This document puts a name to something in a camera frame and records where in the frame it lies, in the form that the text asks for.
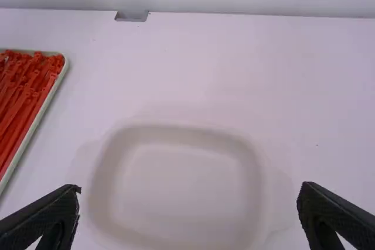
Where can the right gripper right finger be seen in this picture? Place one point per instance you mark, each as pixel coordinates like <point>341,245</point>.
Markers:
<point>331,217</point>

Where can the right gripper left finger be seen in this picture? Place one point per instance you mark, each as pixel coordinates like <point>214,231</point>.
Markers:
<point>38,220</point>

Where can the pale tray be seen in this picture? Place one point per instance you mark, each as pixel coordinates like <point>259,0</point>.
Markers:
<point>31,128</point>

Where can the white dish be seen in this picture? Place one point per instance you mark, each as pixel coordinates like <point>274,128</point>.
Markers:
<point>187,185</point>

